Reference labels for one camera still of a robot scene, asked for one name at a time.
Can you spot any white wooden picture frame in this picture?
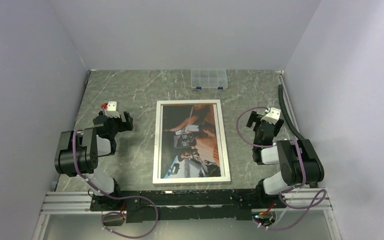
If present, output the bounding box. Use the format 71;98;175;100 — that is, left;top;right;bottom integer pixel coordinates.
152;99;231;185

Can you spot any printed photo poster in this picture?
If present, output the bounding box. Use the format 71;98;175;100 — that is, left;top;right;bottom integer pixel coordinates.
160;104;223;179

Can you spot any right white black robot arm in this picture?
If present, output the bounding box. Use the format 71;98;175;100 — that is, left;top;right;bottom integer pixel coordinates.
246;108;325;208

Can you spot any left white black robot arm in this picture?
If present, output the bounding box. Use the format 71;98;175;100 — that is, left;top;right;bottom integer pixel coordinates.
54;110;133;210

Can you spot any black foam tube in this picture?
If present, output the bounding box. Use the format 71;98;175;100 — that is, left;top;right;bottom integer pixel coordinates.
278;84;305;140

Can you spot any clear plastic organizer box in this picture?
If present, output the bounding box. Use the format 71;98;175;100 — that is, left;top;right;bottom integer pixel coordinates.
190;69;228;91

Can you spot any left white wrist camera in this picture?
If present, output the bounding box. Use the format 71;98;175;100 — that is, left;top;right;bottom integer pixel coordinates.
101;101;120;119

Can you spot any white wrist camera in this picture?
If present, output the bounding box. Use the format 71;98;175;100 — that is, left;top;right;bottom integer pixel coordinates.
262;107;281;125
101;101;120;119

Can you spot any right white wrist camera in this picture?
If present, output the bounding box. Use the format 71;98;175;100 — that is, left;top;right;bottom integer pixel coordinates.
262;107;281;125

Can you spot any aluminium extrusion rail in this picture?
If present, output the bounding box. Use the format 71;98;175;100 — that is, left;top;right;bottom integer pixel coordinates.
40;191;93;215

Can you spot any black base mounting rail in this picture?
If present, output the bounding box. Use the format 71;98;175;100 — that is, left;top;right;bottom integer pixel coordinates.
89;187;286;223

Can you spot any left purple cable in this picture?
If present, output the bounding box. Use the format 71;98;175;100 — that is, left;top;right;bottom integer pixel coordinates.
72;129;159;239

